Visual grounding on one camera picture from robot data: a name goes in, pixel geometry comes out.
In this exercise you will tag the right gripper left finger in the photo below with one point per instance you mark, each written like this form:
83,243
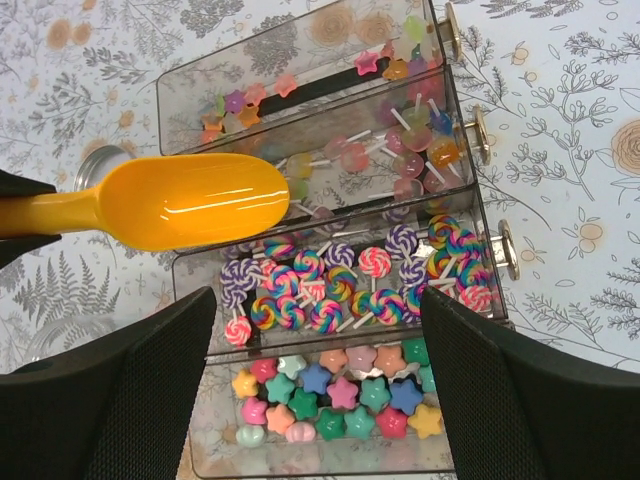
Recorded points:
117,407

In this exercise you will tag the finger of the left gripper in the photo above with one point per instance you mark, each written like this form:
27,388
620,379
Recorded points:
17,186
13,248

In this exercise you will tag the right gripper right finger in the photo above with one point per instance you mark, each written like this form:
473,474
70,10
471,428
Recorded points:
515,408

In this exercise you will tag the silver round jar lid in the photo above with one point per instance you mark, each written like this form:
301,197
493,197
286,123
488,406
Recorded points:
98,164

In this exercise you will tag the clear plastic jar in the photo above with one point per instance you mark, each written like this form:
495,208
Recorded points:
68,333

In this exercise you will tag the yellow plastic scoop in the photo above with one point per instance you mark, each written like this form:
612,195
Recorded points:
162,203

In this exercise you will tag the clear compartment candy box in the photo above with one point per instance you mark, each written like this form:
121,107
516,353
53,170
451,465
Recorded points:
317,366

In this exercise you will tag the floral patterned table mat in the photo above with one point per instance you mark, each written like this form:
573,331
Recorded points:
558,82

